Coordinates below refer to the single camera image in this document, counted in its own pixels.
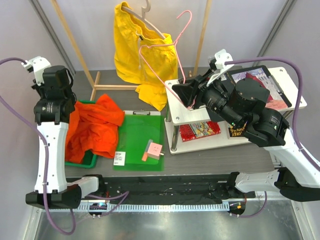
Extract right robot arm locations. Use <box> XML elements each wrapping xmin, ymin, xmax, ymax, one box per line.
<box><xmin>172</xmin><ymin>75</ymin><xmax>320</xmax><ymax>202</ymax></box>

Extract black hardcover book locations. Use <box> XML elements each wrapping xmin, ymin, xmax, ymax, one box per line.
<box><xmin>178</xmin><ymin>72</ymin><xmax>235</xmax><ymax>107</ymax></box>

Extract black yellow treehouse book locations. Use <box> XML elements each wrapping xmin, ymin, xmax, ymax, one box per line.
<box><xmin>226</xmin><ymin>123</ymin><xmax>247</xmax><ymax>139</ymax></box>

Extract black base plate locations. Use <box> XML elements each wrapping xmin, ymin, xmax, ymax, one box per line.
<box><xmin>77</xmin><ymin>173</ymin><xmax>256</xmax><ymax>201</ymax></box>

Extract green plastic tray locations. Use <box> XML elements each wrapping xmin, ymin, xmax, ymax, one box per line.
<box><xmin>64</xmin><ymin>100</ymin><xmax>97</xmax><ymax>169</ymax></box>

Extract aluminium rail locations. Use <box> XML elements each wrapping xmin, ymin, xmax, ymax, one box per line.
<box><xmin>31</xmin><ymin>179</ymin><xmax>307</xmax><ymax>213</ymax></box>

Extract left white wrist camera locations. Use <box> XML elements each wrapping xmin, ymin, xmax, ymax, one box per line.
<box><xmin>21</xmin><ymin>56</ymin><xmax>52</xmax><ymax>86</ymax></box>

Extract illustrated red castle book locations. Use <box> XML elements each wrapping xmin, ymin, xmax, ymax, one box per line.
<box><xmin>231</xmin><ymin>69</ymin><xmax>288</xmax><ymax>112</ymax></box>

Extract white two-tier shelf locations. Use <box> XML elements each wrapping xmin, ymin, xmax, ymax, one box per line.
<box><xmin>164</xmin><ymin>67</ymin><xmax>298</xmax><ymax>155</ymax></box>

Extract yellow shorts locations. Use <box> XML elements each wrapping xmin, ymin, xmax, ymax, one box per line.
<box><xmin>113</xmin><ymin>1</ymin><xmax>178</xmax><ymax>111</ymax></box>

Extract orange blue highlighter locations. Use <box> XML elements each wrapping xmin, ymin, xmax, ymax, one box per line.
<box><xmin>141</xmin><ymin>139</ymin><xmax>153</xmax><ymax>162</ymax></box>

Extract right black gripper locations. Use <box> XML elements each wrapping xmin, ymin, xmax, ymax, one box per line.
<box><xmin>172</xmin><ymin>67</ymin><xmax>243</xmax><ymax>128</ymax></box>

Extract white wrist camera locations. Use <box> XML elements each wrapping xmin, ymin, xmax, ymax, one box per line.
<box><xmin>21</xmin><ymin>56</ymin><xmax>52</xmax><ymax>86</ymax></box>
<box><xmin>206</xmin><ymin>49</ymin><xmax>234</xmax><ymax>87</ymax></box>

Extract wooden clothes rack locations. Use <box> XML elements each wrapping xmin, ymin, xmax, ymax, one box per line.
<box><xmin>50</xmin><ymin>0</ymin><xmax>212</xmax><ymax>101</ymax></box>

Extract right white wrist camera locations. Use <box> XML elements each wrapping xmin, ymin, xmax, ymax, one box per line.
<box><xmin>206</xmin><ymin>49</ymin><xmax>234</xmax><ymax>87</ymax></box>

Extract green clipboard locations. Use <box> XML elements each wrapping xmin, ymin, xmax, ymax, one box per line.
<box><xmin>113</xmin><ymin>110</ymin><xmax>165</xmax><ymax>172</ymax></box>

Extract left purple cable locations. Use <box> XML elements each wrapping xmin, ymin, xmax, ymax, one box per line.
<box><xmin>0</xmin><ymin>57</ymin><xmax>77</xmax><ymax>236</ymax></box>

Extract white wooden hanger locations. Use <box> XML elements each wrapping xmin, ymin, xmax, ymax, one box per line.
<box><xmin>121</xmin><ymin>0</ymin><xmax>166</xmax><ymax>41</ymax></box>

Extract pink cube power adapter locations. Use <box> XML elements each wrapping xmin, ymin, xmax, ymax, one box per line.
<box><xmin>146</xmin><ymin>142</ymin><xmax>164</xmax><ymax>160</ymax></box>

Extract red treehouse book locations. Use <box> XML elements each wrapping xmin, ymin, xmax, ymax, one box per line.
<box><xmin>179</xmin><ymin>121</ymin><xmax>221</xmax><ymax>142</ymax></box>

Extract pink wire hanger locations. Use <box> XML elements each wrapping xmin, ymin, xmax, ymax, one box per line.
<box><xmin>138</xmin><ymin>9</ymin><xmax>195</xmax><ymax>110</ymax></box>

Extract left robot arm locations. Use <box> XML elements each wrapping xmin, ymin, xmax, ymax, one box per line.
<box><xmin>25</xmin><ymin>65</ymin><xmax>107</xmax><ymax>209</ymax></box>

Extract orange shorts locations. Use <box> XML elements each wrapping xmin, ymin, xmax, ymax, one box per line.
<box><xmin>65</xmin><ymin>94</ymin><xmax>125</xmax><ymax>164</ymax></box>

